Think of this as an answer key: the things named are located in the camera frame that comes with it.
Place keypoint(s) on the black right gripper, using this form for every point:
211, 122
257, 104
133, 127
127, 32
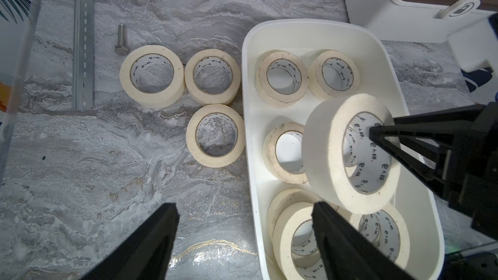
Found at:
471, 178

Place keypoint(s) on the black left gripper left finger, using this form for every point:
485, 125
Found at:
146, 253

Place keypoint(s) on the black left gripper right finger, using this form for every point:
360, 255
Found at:
345, 253

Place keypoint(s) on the white plastic storage tray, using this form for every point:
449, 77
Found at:
306, 38

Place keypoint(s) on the cream masking tape roll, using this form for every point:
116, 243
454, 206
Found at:
333, 74
282, 153
292, 65
343, 165
304, 260
212, 58
386, 230
142, 58
204, 114

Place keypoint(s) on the brown lidded storage box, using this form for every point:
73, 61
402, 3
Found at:
425, 21

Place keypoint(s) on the steel hex bolt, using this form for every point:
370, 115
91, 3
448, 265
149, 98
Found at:
121, 45

